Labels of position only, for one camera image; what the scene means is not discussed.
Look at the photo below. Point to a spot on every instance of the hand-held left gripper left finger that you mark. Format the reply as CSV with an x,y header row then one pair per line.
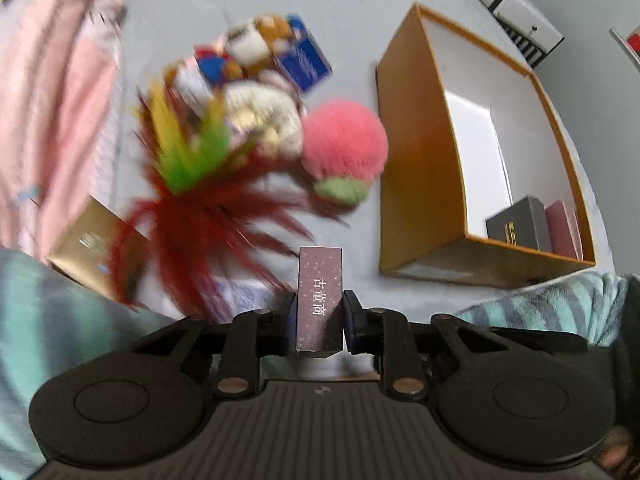
x,y
288,322

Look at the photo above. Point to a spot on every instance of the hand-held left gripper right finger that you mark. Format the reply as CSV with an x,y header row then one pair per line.
x,y
350,322

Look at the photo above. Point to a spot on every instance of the dark purple speckled box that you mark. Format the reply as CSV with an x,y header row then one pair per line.
x,y
320,300

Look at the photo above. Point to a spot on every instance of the orange storage box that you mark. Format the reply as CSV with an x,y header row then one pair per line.
x,y
415,185

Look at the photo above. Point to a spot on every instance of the pink plush peach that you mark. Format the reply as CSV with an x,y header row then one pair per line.
x,y
345,145

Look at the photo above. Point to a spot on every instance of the white blue patterned packet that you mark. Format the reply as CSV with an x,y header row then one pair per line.
x,y
250,300

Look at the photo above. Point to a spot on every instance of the red green feather shuttlecock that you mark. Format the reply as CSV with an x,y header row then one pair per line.
x,y
200,220

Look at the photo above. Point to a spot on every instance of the grey box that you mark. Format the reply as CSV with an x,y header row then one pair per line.
x,y
520,222

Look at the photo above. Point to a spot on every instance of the person's right leg teal striped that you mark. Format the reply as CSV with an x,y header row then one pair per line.
x,y
550,305

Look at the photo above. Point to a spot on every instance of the person's leg teal striped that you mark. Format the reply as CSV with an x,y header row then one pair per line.
x,y
50,320
550,305

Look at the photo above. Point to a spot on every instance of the white plush toy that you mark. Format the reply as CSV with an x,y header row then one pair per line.
x,y
260,105

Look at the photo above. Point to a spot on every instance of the gold box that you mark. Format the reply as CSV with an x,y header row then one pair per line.
x,y
80,245

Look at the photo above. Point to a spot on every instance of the pink box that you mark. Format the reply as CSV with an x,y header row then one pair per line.
x,y
565,230

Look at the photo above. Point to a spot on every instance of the person's left leg teal striped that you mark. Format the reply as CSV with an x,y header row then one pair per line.
x,y
50,320

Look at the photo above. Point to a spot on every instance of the white pink packet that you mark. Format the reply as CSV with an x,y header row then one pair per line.
x,y
190,85

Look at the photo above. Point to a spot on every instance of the blue box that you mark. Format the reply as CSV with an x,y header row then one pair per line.
x,y
305,60

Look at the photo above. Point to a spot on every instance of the plush toy with blue cap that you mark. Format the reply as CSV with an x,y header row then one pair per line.
x,y
215,67

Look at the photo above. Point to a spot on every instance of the brown white plush bear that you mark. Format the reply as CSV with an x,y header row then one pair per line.
x,y
265,35

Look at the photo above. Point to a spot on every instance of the pink white quilt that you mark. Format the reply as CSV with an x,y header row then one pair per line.
x,y
50,110

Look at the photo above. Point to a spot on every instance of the white red wall poster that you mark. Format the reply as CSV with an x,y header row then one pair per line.
x,y
631,42

